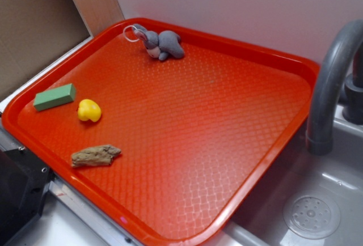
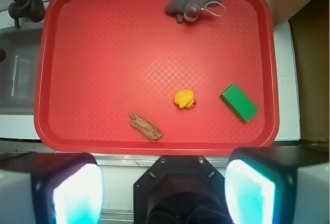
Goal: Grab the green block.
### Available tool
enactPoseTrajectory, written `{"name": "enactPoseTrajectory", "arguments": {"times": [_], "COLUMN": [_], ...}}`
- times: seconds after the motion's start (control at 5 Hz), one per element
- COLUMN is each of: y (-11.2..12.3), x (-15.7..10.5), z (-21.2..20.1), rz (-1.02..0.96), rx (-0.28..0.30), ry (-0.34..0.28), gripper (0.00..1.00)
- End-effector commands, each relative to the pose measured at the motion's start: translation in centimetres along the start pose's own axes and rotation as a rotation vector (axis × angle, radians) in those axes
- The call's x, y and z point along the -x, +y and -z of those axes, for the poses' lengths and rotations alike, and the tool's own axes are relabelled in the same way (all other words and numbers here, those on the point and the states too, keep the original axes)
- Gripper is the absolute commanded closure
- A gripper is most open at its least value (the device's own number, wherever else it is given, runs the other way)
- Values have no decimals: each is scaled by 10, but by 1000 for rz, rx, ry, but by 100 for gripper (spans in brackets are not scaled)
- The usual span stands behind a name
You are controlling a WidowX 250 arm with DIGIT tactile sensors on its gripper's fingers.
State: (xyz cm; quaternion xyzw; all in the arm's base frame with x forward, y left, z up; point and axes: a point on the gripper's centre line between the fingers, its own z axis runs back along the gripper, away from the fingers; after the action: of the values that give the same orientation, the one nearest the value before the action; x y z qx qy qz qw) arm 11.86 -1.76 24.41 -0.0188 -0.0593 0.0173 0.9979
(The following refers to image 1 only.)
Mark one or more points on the grey plush bunny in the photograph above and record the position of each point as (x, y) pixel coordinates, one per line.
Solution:
(160, 45)

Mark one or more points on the red plastic tray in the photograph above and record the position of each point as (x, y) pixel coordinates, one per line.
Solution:
(196, 134)

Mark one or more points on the green rectangular block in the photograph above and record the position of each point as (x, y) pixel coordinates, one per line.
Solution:
(54, 97)

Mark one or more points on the dark grey faucet knob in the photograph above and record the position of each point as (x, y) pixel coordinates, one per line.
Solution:
(352, 111)

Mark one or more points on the grey toy sink basin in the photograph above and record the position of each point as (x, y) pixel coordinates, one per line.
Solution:
(338, 175)

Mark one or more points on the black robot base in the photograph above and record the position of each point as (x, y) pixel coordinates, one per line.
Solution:
(24, 185)

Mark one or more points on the yellow rubber duck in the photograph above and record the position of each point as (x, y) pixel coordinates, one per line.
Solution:
(88, 110)

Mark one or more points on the brown driftwood piece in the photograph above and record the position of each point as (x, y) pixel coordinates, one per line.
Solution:
(95, 156)

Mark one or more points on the sink drain strainer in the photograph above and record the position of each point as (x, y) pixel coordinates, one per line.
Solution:
(311, 215)

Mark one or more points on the brown cardboard panel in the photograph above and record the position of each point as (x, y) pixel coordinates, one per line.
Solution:
(35, 33)

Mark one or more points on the grey toy faucet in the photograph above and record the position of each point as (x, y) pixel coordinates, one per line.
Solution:
(344, 57)

